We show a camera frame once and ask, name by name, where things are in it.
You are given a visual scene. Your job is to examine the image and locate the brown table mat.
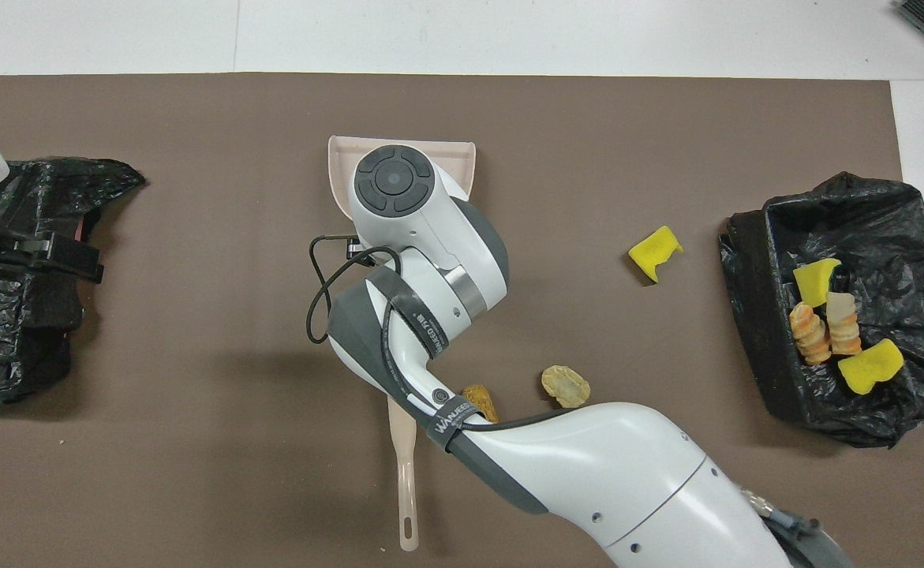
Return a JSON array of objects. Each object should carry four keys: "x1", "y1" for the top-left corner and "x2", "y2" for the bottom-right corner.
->
[{"x1": 0, "y1": 73, "x2": 924, "y2": 568}]

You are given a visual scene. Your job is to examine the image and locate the bin with black bag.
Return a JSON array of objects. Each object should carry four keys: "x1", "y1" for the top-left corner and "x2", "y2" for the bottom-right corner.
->
[
  {"x1": 0, "y1": 158, "x2": 147, "y2": 407},
  {"x1": 718, "y1": 171, "x2": 924, "y2": 449}
]

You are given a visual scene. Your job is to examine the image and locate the pale foam piece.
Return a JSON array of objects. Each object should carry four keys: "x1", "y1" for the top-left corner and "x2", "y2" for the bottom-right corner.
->
[
  {"x1": 789, "y1": 302, "x2": 832, "y2": 365},
  {"x1": 825, "y1": 292, "x2": 863, "y2": 356},
  {"x1": 541, "y1": 364, "x2": 591, "y2": 409}
]

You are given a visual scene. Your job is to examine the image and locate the brown bread roll toy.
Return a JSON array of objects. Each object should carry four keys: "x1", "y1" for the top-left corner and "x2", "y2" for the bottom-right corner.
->
[{"x1": 462, "y1": 384, "x2": 500, "y2": 424}]

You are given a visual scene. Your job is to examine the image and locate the beige plastic dustpan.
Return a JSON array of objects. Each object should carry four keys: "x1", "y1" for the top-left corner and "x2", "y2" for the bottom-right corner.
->
[{"x1": 327, "y1": 135, "x2": 477, "y2": 222}]

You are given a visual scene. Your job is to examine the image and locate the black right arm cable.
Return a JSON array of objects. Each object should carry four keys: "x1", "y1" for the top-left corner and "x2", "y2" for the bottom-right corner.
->
[{"x1": 307, "y1": 234, "x2": 589, "y2": 443}]

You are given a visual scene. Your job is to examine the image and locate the yellow sponge piece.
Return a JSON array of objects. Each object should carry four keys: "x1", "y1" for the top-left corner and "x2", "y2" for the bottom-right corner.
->
[
  {"x1": 837, "y1": 338, "x2": 905, "y2": 395},
  {"x1": 792, "y1": 257, "x2": 844, "y2": 297},
  {"x1": 628, "y1": 226, "x2": 684, "y2": 284}
]

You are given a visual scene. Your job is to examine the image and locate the beige hand brush black bristles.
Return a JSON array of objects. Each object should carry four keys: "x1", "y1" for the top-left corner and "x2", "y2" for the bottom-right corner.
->
[{"x1": 387, "y1": 397, "x2": 420, "y2": 552}]

